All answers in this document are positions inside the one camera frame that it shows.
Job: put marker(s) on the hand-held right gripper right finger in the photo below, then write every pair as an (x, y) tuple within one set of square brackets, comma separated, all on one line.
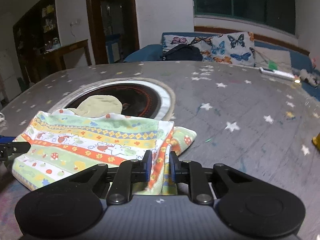
[(173, 166)]

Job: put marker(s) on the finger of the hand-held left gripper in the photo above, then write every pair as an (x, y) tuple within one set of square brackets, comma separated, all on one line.
[(15, 148)]

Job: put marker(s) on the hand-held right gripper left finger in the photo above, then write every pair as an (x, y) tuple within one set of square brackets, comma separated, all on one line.
[(147, 165)]

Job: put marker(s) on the striped patterned children's shirt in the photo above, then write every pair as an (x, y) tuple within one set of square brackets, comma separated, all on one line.
[(75, 140)]

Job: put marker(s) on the grey star tablecloth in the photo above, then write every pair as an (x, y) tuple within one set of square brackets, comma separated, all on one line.
[(225, 155)]

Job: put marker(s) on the round built-in cooktop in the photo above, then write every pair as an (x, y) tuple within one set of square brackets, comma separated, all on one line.
[(140, 97)]

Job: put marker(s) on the wooden side table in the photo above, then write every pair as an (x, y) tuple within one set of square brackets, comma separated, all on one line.
[(67, 48)]

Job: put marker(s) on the teal jar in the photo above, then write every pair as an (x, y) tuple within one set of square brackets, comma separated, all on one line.
[(55, 43)]

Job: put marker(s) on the blue sofa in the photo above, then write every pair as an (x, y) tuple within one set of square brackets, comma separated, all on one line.
[(142, 52)]

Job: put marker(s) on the black backpack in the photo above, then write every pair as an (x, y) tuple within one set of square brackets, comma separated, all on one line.
[(182, 52)]

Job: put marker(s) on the wooden shelf cabinet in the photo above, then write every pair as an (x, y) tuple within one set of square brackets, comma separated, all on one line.
[(35, 30)]

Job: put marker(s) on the butterfly print pillow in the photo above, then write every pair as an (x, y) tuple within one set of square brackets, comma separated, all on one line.
[(225, 45)]

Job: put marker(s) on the white remote control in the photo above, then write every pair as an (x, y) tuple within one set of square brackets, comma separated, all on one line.
[(277, 73)]

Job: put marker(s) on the green toy on stick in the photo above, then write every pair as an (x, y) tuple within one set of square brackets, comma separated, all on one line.
[(272, 65)]

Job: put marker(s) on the yellow object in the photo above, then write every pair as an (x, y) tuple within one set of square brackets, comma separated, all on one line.
[(317, 141)]

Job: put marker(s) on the white cushion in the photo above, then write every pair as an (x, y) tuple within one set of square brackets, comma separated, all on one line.
[(275, 55)]

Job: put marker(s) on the pink plush toy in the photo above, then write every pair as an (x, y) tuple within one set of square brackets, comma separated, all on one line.
[(315, 62)]

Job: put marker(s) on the dark window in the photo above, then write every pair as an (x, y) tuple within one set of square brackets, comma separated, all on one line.
[(250, 0)]

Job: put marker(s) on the white wall socket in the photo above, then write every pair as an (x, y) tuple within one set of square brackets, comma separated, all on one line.
[(73, 23)]

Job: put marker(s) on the dark wooden door frame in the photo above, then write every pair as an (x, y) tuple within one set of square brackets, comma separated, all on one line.
[(90, 22)]

